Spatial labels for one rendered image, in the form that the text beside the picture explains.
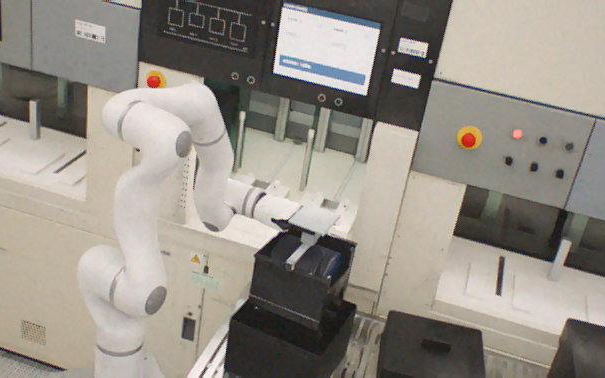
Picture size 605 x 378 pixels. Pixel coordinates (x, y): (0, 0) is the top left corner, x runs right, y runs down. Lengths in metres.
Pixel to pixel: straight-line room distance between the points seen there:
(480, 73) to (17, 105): 1.92
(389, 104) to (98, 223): 1.13
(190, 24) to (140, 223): 0.78
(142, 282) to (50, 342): 1.43
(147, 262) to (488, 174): 1.00
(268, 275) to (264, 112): 1.41
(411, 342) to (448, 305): 0.26
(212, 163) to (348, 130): 1.39
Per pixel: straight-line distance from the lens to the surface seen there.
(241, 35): 2.27
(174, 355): 2.92
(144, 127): 1.65
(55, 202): 2.81
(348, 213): 2.75
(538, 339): 2.52
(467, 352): 2.31
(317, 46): 2.20
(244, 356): 2.14
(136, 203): 1.73
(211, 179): 1.95
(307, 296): 1.98
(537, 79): 2.16
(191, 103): 1.75
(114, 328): 1.91
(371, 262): 2.37
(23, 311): 3.16
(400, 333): 2.29
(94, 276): 1.86
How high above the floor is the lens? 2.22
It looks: 28 degrees down
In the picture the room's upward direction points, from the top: 10 degrees clockwise
